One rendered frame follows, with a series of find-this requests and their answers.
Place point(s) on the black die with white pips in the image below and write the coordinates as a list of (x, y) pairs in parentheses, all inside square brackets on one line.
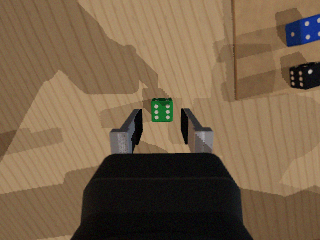
[(305, 76)]

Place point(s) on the green die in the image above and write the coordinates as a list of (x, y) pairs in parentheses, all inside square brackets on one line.
[(162, 110)]

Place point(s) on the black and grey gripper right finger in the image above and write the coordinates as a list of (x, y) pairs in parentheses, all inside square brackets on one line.
[(198, 138)]

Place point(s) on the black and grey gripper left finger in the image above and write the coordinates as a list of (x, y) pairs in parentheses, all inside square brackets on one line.
[(124, 139)]

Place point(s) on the tan cork mat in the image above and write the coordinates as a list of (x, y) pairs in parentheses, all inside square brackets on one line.
[(262, 57)]

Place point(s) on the blue die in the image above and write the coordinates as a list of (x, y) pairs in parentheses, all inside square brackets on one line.
[(303, 31)]

